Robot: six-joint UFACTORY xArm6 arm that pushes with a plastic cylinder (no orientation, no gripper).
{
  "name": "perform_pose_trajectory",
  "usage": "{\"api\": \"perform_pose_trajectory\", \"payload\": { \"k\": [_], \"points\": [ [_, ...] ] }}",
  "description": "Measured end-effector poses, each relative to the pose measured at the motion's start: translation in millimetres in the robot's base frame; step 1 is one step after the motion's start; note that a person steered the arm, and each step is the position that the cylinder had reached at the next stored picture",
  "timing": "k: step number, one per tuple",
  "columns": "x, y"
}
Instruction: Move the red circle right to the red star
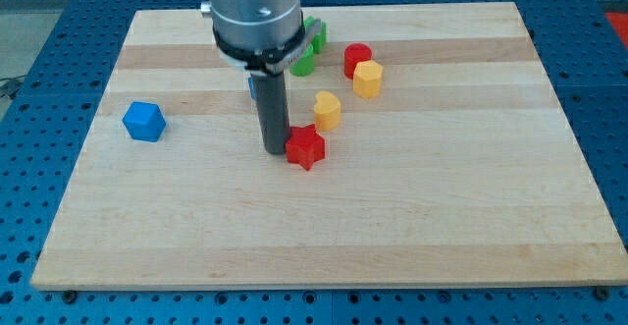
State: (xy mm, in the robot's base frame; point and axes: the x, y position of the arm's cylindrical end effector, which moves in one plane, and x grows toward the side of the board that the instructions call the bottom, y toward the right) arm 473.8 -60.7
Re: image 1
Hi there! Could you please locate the green rounded block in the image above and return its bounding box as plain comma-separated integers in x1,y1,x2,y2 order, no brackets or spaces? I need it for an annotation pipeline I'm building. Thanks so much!
289,45,315,77

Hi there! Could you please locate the yellow hexagon block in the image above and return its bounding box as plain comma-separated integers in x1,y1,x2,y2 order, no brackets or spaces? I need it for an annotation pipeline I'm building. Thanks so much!
352,60,384,98

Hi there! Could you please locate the wooden board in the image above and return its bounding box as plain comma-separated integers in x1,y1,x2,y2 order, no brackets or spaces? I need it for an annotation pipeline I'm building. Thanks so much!
31,2,627,291

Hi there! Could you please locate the blue cube block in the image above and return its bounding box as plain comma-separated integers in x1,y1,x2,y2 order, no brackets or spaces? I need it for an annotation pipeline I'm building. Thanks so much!
123,101,166,142

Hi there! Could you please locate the green star block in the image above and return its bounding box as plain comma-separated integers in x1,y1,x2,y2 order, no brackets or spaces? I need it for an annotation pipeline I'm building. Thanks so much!
304,17,327,54

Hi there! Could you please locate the red cylinder block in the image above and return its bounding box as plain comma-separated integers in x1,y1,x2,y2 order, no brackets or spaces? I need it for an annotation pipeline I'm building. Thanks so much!
343,43,372,79

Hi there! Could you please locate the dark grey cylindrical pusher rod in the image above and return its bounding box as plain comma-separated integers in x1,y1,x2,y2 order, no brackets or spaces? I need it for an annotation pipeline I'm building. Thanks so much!
254,73,290,155

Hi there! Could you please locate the black clamp ring with bracket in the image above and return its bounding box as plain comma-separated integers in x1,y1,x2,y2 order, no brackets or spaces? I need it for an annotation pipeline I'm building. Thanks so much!
212,19,322,76

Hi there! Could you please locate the red star block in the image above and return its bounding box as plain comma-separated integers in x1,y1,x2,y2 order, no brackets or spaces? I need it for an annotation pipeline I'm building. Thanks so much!
285,124,326,171

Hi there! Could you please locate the yellow heart block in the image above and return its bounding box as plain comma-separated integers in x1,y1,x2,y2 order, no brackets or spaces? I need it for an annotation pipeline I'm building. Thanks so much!
313,90,341,132

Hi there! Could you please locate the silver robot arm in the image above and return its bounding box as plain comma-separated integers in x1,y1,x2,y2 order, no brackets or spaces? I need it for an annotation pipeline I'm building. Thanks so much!
201,0,322,155

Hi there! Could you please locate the blue block behind rod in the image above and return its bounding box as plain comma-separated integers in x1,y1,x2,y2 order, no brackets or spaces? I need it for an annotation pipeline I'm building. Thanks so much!
247,77,256,101

